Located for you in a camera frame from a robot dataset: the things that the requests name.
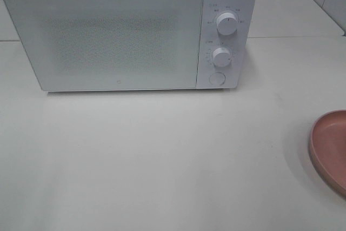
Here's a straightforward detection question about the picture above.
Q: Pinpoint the white microwave door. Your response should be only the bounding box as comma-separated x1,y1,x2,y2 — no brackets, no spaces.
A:
4,0,202,91

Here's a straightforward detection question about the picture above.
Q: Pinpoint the upper white round knob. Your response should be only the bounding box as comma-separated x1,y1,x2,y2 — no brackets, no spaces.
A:
216,10,238,36

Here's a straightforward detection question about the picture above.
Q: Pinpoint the lower white round knob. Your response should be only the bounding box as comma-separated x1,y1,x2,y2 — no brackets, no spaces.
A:
212,47,231,68

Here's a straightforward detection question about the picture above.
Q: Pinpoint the white round knob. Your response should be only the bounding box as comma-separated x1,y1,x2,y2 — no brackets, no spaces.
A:
216,10,238,36
212,47,231,68

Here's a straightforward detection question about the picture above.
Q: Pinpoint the white round door button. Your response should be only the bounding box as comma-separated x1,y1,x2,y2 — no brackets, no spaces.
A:
209,72,225,86

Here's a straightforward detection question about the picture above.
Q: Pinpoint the pink round plate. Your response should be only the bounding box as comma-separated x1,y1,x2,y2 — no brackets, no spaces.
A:
308,110,345,197

